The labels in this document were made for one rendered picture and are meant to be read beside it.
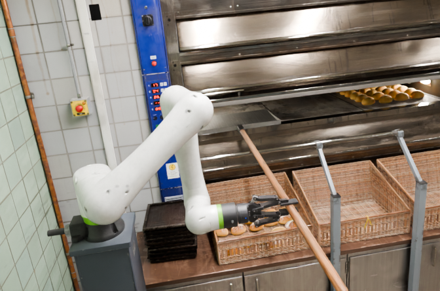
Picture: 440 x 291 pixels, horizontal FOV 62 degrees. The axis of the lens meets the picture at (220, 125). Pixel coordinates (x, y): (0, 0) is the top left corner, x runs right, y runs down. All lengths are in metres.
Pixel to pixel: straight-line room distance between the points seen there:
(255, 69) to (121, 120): 0.87
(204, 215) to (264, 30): 1.27
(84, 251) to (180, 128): 0.53
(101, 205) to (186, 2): 1.40
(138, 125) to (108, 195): 1.20
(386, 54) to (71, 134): 2.02
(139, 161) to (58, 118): 1.27
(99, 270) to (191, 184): 0.44
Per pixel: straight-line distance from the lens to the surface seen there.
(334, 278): 1.16
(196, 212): 1.39
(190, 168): 1.43
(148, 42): 2.19
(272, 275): 2.23
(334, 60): 2.46
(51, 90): 2.35
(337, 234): 2.14
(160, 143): 1.17
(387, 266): 2.50
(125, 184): 1.16
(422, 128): 2.90
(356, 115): 2.60
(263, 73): 2.31
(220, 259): 2.15
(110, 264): 1.42
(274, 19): 2.32
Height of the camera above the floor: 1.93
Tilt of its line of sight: 18 degrees down
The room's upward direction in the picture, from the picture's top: 6 degrees counter-clockwise
